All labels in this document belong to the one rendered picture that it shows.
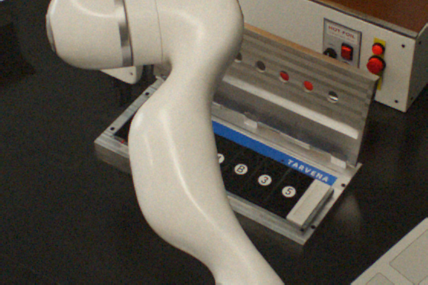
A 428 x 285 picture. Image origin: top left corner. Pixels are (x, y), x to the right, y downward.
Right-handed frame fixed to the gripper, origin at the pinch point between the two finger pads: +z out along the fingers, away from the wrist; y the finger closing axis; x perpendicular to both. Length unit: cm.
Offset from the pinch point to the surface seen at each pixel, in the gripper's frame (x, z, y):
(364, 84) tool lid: 13.3, -13.1, 40.6
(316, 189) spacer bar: 3.9, 4.8, 39.1
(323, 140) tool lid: 11.1, 0.2, 35.9
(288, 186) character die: 2.1, 5.1, 34.6
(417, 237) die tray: 6, 6, 57
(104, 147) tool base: -6.2, 8.1, 1.0
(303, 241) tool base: -5.6, 7.6, 42.2
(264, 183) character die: 0.2, 5.4, 30.8
